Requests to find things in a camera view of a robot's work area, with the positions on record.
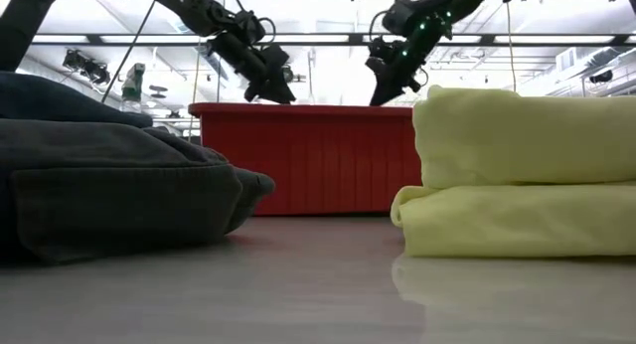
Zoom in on black track light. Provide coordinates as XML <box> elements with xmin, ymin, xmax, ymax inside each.
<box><xmin>62</xmin><ymin>49</ymin><xmax>111</xmax><ymax>86</ymax></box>

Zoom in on black overhead camera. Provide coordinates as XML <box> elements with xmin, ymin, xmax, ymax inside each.
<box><xmin>282</xmin><ymin>64</ymin><xmax>307</xmax><ymax>85</ymax></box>

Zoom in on dark grey pants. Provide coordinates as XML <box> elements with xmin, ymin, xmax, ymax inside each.
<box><xmin>0</xmin><ymin>118</ymin><xmax>276</xmax><ymax>265</ymax></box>

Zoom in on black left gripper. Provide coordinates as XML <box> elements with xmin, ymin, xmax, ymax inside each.
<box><xmin>208</xmin><ymin>31</ymin><xmax>297</xmax><ymax>105</ymax></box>

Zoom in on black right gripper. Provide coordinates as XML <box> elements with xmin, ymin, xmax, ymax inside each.
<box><xmin>365</xmin><ymin>13</ymin><xmax>454</xmax><ymax>107</ymax></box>

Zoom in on red plastic laundry basket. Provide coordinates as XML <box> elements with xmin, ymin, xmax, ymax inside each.
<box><xmin>188</xmin><ymin>101</ymin><xmax>423</xmax><ymax>217</ymax></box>

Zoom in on long black cable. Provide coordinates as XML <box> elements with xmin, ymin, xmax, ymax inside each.
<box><xmin>101</xmin><ymin>0</ymin><xmax>157</xmax><ymax>104</ymax></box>

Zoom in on clear spray bottle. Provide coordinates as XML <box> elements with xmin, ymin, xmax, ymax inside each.
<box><xmin>120</xmin><ymin>63</ymin><xmax>148</xmax><ymax>114</ymax></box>

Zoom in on yellow garment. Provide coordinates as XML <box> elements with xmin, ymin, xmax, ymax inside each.
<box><xmin>390</xmin><ymin>85</ymin><xmax>636</xmax><ymax>259</ymax></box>

